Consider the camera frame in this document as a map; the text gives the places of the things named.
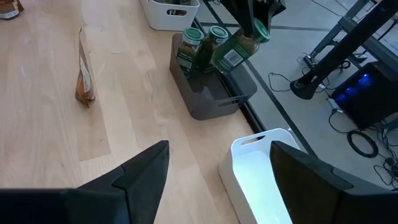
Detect black floor stand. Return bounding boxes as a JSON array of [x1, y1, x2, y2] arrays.
[[289, 0, 398, 101]]

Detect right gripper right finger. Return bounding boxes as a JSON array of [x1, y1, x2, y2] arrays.
[[269, 140, 398, 224]]

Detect coiled black cable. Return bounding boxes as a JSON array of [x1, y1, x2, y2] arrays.
[[346, 129, 379, 159]]

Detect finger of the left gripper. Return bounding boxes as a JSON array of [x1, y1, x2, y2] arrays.
[[264, 0, 287, 32], [219, 0, 256, 37]]

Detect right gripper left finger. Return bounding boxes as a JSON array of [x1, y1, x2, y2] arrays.
[[0, 139, 171, 224]]

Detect grey plastic bin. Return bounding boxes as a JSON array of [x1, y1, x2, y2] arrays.
[[169, 32, 258, 121]]

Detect oregano jar green lid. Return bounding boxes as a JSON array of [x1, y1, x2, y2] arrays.
[[211, 17, 271, 75], [176, 27, 205, 78], [195, 25, 230, 75]]

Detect black computer blue lights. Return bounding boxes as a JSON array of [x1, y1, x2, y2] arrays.
[[331, 60, 398, 130]]

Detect white plastic bin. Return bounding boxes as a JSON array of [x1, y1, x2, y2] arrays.
[[139, 0, 200, 32], [218, 127, 302, 224]]

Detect grey metal floor frame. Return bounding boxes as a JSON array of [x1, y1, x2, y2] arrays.
[[306, 0, 398, 68]]

